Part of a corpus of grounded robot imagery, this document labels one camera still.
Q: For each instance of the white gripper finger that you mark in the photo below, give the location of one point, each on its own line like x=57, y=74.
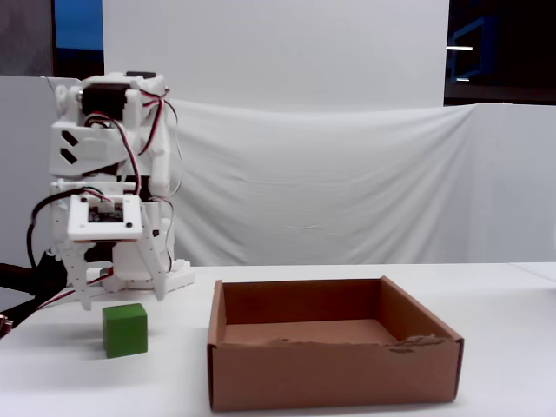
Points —
x=154, y=260
x=79, y=278

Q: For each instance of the green cube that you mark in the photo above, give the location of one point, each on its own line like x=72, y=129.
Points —
x=126, y=332

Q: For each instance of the white camera mount with board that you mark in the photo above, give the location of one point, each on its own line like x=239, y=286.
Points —
x=104, y=228

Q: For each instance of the white backdrop panel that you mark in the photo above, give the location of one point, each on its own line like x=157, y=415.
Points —
x=278, y=48

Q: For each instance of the white draped cloth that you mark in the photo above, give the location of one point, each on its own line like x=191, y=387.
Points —
x=347, y=187

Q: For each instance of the brown cardboard box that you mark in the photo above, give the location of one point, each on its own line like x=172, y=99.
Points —
x=330, y=373

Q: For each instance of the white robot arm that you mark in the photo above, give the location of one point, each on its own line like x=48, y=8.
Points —
x=100, y=147

